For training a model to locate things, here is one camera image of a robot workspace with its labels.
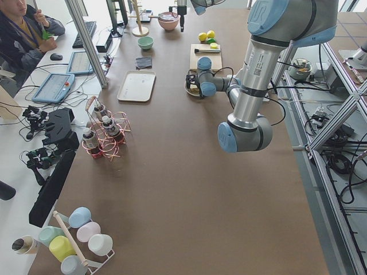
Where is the seated person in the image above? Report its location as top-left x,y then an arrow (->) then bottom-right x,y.
1,1 -> 65,88

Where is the blue teach pendant lower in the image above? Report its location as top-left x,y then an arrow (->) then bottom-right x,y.
32,73 -> 75,103

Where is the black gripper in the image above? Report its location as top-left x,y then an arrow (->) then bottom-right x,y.
177,0 -> 187,32
185,74 -> 199,89

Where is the tea bottle lower left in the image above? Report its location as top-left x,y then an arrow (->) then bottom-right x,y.
102,115 -> 120,137

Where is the white cup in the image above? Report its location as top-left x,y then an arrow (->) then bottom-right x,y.
88,234 -> 113,256

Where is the mint green cup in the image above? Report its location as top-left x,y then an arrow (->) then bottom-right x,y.
38,226 -> 65,247

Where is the paper coffee cup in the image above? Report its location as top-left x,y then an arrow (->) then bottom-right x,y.
11,235 -> 39,254

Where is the pink cup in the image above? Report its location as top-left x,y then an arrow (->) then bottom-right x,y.
76,221 -> 101,242

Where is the black keyboard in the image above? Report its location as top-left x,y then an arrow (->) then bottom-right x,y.
72,21 -> 97,49

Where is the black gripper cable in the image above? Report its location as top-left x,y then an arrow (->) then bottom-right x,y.
210,66 -> 237,87

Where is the aluminium frame post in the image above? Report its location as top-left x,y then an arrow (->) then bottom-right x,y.
65,0 -> 108,88

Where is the copper wire bottle rack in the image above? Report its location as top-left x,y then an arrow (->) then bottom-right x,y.
81,96 -> 131,160

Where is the steel muddler black tip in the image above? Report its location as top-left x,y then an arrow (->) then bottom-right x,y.
194,48 -> 221,54

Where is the blue teach pendant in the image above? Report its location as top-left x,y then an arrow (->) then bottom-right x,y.
32,73 -> 75,103
67,52 -> 93,76

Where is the cream rabbit tray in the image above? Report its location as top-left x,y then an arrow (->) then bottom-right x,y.
117,70 -> 156,103

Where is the blue teach pendant upper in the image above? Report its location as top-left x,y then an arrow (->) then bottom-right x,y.
67,52 -> 93,76

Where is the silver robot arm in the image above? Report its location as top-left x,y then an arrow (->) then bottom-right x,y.
176,0 -> 224,32
185,0 -> 338,152

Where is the yellow cup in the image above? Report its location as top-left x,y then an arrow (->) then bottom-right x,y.
49,235 -> 76,262

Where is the grey folded cloth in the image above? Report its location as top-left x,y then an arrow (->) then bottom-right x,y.
135,56 -> 153,70

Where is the wooden cup stand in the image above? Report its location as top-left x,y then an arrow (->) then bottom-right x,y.
130,0 -> 149,37

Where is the green lime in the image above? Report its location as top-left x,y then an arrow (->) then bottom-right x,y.
206,38 -> 216,44

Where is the white round plate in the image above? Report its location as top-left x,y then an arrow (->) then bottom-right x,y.
184,83 -> 204,99

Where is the grey blue cup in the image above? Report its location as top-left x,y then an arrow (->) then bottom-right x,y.
61,255 -> 88,275

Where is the tea bottle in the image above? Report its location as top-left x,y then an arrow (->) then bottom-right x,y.
83,127 -> 99,150
93,105 -> 106,121
102,115 -> 120,137

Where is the yellow lemon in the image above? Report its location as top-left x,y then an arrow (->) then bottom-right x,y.
206,30 -> 216,39
198,32 -> 207,42

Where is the bread slice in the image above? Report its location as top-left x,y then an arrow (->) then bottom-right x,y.
189,84 -> 200,93

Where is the green ceramic bowl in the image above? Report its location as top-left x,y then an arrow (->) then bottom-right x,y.
137,36 -> 154,50

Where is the white rack with cups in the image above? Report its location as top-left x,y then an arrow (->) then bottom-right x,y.
52,211 -> 115,274

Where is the light blue cup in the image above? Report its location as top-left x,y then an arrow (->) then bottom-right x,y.
69,207 -> 92,229

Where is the tea bottle upper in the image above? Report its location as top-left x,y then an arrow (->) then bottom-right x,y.
93,105 -> 106,121

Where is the wooden cutting board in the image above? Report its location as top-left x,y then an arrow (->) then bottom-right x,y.
189,44 -> 222,72

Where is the yellow lemon upper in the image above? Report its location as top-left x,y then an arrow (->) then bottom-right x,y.
198,32 -> 207,42

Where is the tea bottle lower right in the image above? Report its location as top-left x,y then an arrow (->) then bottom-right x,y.
83,127 -> 99,150

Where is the pink bowl of ice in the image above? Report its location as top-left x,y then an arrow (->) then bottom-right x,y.
158,11 -> 180,31

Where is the yellow lemon lower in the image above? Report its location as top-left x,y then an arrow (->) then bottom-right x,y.
206,30 -> 216,39

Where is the black computer mouse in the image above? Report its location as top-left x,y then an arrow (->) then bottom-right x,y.
50,53 -> 63,61

